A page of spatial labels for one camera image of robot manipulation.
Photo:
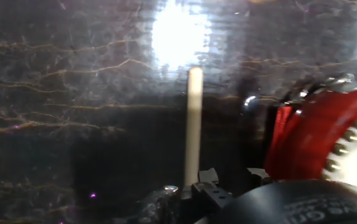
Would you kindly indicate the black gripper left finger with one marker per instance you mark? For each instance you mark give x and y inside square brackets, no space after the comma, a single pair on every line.
[211,189]

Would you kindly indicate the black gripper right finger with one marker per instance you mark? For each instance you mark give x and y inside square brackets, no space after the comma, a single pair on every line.
[259,176]

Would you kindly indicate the light wooden drumstick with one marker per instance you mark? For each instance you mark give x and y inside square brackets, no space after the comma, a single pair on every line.
[193,124]

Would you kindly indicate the red drum with white skin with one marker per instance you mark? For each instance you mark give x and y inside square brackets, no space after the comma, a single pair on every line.
[302,140]

